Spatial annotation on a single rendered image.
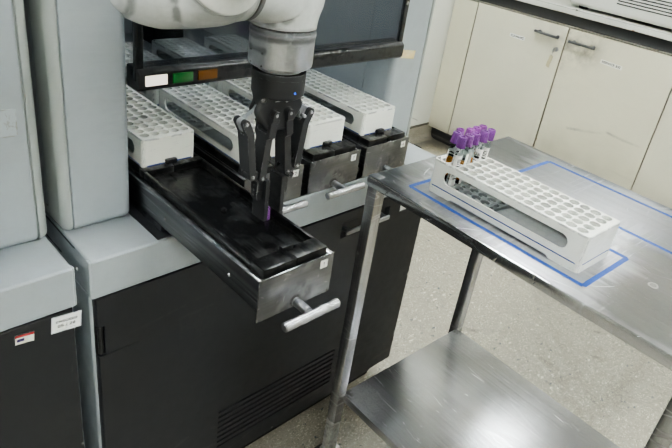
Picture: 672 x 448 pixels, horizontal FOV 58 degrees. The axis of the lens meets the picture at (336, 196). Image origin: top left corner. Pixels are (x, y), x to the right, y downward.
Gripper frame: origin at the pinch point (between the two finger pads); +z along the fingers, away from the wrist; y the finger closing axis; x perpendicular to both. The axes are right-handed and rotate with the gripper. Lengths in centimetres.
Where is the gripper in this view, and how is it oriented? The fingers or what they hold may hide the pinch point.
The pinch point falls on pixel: (268, 195)
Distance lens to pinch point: 94.0
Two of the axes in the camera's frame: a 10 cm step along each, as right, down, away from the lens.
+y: -7.3, 2.4, -6.5
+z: -1.3, 8.8, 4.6
